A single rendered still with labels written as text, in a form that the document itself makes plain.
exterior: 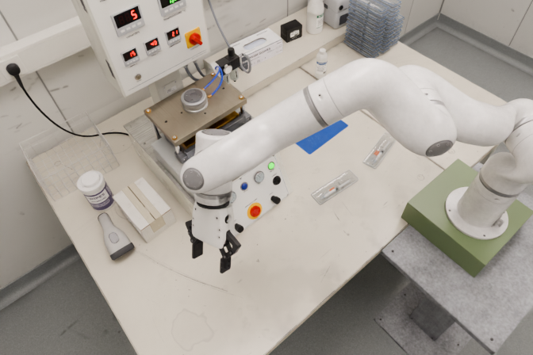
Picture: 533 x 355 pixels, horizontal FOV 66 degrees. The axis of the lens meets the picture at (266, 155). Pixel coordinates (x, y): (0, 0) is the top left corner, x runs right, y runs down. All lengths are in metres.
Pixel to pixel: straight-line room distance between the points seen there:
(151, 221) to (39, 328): 1.12
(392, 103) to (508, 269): 0.87
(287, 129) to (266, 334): 0.69
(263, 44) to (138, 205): 0.93
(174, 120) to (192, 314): 0.59
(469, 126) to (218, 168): 0.55
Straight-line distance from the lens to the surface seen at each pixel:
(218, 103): 1.30
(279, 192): 1.45
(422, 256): 1.45
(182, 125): 1.25
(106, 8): 1.18
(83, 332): 2.28
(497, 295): 1.48
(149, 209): 1.43
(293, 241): 1.40
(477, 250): 1.41
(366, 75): 0.77
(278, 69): 1.90
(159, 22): 1.26
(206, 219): 0.94
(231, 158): 0.78
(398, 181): 1.59
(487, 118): 1.01
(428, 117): 0.83
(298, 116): 0.79
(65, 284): 2.41
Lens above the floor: 2.00
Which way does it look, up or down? 51 degrees down
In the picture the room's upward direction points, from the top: 3 degrees counter-clockwise
